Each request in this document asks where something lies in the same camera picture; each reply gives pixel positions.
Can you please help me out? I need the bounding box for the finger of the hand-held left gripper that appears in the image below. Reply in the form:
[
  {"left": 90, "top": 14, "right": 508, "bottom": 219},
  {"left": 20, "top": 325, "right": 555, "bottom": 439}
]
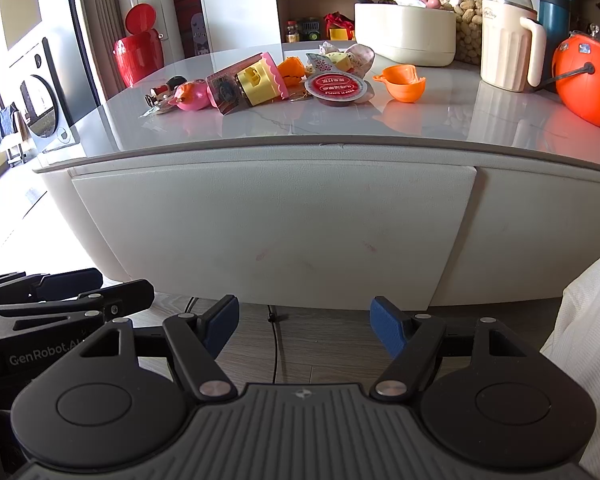
[
  {"left": 0, "top": 280, "right": 155, "bottom": 329},
  {"left": 0, "top": 268, "right": 103, "bottom": 306}
]

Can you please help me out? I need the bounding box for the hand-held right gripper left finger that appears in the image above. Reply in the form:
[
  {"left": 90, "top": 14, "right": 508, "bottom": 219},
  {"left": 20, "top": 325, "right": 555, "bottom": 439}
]
[{"left": 80, "top": 296, "right": 240, "bottom": 402}]

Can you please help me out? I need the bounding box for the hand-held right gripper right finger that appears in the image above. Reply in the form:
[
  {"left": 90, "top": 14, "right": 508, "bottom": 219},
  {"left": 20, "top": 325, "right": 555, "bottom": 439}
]
[{"left": 370, "top": 296, "right": 533, "bottom": 401}]

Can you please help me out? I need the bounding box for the red black toy car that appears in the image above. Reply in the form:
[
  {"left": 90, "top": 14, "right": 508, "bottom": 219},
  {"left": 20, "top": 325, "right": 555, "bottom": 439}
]
[{"left": 147, "top": 75, "right": 187, "bottom": 108}]

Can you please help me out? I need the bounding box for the pink pig toy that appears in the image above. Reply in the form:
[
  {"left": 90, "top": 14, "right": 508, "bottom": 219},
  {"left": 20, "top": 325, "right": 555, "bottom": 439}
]
[{"left": 173, "top": 79, "right": 212, "bottom": 112}]

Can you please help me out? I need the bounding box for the printed card packet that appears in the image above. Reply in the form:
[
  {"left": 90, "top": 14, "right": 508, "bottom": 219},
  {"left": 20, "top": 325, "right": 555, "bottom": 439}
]
[{"left": 205, "top": 55, "right": 261, "bottom": 116}]

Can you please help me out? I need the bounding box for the orange plastic cup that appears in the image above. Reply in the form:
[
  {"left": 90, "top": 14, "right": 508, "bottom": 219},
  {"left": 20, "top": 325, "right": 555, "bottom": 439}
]
[{"left": 372, "top": 64, "right": 427, "bottom": 105}]

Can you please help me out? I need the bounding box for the red lidded jelly cup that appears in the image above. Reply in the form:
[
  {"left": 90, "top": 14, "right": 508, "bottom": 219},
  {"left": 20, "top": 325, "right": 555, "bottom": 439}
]
[{"left": 303, "top": 52, "right": 367, "bottom": 105}]

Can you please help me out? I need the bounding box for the clear pink plastic bag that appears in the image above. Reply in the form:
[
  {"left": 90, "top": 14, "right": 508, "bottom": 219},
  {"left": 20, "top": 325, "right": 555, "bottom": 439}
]
[{"left": 346, "top": 43, "right": 377, "bottom": 69}]

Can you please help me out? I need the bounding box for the white panel with round disc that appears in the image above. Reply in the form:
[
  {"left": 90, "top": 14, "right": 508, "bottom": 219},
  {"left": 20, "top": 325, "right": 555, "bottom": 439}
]
[{"left": 6, "top": 36, "right": 82, "bottom": 154}]

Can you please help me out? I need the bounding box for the white cloth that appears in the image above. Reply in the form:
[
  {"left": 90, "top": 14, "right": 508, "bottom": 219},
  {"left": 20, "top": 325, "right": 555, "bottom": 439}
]
[{"left": 539, "top": 244, "right": 600, "bottom": 480}]

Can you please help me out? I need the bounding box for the white coffee table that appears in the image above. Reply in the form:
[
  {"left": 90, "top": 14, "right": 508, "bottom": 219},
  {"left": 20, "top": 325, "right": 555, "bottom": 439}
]
[{"left": 32, "top": 40, "right": 600, "bottom": 311}]

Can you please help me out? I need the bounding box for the red pedal bin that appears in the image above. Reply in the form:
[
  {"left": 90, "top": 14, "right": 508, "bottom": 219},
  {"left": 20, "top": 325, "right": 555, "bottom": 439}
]
[{"left": 112, "top": 3, "right": 162, "bottom": 89}]

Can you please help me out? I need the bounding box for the white cartoon skateboard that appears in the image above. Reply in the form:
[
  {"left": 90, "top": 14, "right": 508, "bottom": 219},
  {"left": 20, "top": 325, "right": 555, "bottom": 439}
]
[{"left": 189, "top": 12, "right": 212, "bottom": 57}]

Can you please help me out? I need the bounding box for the cream rectangular container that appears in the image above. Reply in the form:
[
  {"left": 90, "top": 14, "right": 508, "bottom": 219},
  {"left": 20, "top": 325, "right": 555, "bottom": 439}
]
[{"left": 353, "top": 2, "right": 457, "bottom": 68}]

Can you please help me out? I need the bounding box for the cream ribbed mug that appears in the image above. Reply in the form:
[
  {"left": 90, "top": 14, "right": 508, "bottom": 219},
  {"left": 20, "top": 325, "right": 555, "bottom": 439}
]
[{"left": 480, "top": 6, "right": 548, "bottom": 94}]

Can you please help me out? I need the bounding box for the green toy car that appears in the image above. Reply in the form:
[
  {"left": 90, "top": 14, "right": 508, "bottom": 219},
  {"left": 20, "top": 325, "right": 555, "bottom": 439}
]
[{"left": 299, "top": 17, "right": 323, "bottom": 41}]

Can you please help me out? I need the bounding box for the red gift bow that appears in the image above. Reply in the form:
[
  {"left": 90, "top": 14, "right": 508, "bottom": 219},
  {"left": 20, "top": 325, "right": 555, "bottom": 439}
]
[{"left": 323, "top": 11, "right": 356, "bottom": 31}]

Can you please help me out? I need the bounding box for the orange round container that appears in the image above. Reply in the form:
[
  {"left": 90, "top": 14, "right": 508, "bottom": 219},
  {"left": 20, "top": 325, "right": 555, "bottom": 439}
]
[{"left": 552, "top": 31, "right": 600, "bottom": 129}]

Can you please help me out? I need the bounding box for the blue thermos bottle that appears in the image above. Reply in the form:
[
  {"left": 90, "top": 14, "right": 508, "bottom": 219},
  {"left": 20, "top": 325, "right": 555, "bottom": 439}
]
[{"left": 535, "top": 0, "right": 574, "bottom": 87}]

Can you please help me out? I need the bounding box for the black floor cable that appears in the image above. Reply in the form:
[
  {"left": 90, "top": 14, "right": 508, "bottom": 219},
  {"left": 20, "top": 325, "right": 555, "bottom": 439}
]
[{"left": 266, "top": 304, "right": 282, "bottom": 386}]

